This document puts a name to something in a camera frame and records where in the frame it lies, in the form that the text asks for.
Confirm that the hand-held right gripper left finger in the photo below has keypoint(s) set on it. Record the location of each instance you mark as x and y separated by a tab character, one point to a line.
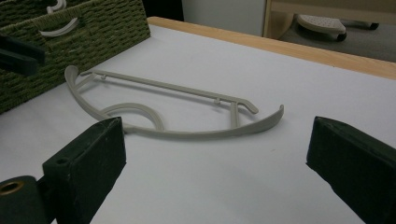
90	168

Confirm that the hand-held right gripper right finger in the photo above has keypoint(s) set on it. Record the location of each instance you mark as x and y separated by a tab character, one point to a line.
355	168

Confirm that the green woven basket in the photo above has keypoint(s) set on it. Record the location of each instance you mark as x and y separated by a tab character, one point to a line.
118	31

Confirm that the dark chair base leg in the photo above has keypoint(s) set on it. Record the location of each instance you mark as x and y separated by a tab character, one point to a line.
361	24

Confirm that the white cabinet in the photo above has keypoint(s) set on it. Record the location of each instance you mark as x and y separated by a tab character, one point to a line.
224	15

